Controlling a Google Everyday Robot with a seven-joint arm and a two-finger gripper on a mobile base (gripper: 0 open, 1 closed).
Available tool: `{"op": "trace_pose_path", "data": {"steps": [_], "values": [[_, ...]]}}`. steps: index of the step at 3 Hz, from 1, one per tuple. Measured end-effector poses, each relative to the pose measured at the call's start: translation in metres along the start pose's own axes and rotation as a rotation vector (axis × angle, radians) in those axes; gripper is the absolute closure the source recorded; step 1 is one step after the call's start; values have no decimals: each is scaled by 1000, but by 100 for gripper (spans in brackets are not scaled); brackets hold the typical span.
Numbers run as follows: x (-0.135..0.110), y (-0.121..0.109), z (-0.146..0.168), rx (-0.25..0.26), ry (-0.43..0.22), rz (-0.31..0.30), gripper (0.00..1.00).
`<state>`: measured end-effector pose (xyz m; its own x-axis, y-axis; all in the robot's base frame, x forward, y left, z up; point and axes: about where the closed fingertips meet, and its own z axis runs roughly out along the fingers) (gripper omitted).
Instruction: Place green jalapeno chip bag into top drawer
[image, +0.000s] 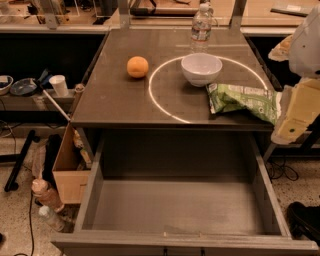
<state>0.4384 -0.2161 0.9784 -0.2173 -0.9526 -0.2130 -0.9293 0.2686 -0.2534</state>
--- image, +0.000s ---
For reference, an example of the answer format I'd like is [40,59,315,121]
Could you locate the white plastic bottle on floor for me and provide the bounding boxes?
[38,206,65,232]

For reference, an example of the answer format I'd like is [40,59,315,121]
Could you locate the open grey top drawer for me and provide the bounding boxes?
[52,130,318,256]

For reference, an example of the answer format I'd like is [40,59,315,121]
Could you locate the black cables on floor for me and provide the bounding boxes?
[265,156,300,183]

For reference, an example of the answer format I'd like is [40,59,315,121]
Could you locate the orange fruit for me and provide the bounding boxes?
[127,56,149,78]

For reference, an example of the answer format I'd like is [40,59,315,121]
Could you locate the grey round dish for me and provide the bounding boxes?
[10,78,37,96]

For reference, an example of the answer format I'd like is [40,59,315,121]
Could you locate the black pole on floor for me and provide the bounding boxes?
[4,130,35,192]

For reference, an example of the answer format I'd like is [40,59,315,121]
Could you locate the black shoe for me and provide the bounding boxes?
[287,202,320,246]

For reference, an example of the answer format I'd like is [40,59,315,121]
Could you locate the green jalapeno chip bag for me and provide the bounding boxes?
[206,83,282,125]

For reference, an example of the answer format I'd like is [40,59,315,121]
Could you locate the white paper cup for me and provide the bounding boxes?
[49,75,68,97]

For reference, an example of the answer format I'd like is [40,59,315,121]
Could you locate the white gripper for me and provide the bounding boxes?
[268,4,320,145]

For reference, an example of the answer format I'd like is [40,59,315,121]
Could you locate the white ceramic bowl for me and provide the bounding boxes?
[181,53,223,87]

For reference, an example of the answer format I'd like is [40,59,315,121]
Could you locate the white stick tool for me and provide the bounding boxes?
[36,68,71,122]

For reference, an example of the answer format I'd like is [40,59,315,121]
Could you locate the small white side bowl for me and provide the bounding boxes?
[0,75,13,96]

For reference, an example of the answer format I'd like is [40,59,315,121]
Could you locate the clear plastic water bottle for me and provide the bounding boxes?
[190,3,212,53]

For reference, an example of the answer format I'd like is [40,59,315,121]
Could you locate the cardboard box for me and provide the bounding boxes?
[52,124,90,204]

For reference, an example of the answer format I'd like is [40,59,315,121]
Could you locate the brown plastic bottle on floor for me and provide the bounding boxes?
[31,179,64,213]

